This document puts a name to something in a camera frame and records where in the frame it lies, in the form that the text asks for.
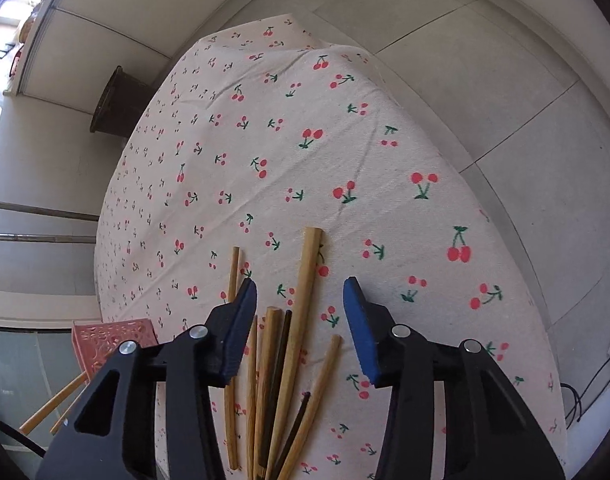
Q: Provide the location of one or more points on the light wooden chopstick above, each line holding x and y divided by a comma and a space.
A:
62, 419
45, 412

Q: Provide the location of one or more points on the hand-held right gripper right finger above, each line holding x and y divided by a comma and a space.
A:
357, 325

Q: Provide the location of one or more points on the pink perforated chopstick holder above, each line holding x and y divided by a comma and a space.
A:
115, 335

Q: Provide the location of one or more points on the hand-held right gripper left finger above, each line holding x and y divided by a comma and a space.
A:
240, 330

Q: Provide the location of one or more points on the brown trash bin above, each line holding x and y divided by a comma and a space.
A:
120, 105

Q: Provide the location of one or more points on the cherry print tablecloth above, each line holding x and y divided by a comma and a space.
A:
285, 160

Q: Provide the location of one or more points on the frosted glass sliding door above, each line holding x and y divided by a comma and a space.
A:
20, 370

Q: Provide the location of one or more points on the white kitchen cabinets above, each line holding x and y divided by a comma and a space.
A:
110, 35

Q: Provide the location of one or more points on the pile of wooden chopsticks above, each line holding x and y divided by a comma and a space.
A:
305, 280

